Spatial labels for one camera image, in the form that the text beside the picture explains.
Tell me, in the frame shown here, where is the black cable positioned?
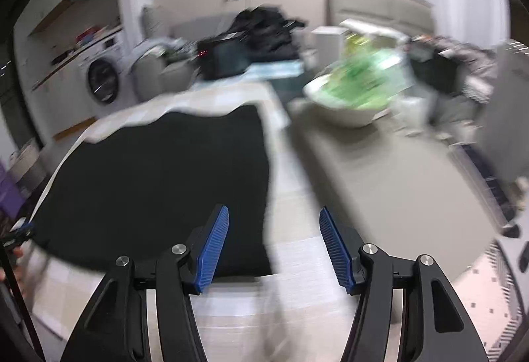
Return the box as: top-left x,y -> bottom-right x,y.
0,242 -> 46,362

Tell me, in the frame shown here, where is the beige sofa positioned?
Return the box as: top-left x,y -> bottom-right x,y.
132,15 -> 232,98

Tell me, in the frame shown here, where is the black knit sweater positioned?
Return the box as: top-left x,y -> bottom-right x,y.
31,105 -> 275,278

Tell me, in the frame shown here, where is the white washing machine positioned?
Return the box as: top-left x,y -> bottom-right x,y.
78,35 -> 133,118

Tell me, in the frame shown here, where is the black pressure cooker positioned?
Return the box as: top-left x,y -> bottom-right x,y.
197,35 -> 251,79

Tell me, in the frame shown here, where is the white bowl of green packets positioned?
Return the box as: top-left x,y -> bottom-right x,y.
303,48 -> 414,129

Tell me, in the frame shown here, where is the black jacket pile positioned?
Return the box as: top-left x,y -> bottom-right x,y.
225,6 -> 308,61

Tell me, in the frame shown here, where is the black bag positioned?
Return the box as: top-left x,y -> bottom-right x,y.
407,37 -> 468,96

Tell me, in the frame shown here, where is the white laundry basket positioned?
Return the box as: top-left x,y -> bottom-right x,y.
8,139 -> 46,197

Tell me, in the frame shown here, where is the beige armchair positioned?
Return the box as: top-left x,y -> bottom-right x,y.
328,0 -> 434,36

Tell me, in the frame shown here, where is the white counter cabinet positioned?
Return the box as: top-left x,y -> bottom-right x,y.
33,25 -> 125,139

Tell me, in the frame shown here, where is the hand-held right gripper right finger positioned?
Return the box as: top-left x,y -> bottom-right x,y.
319,206 -> 490,362

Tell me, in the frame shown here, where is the white dotted rug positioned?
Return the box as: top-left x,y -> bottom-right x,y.
467,238 -> 525,362

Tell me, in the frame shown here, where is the purple bag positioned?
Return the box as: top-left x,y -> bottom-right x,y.
0,161 -> 25,218

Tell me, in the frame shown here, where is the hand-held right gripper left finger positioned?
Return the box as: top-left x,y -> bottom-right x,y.
60,204 -> 230,362

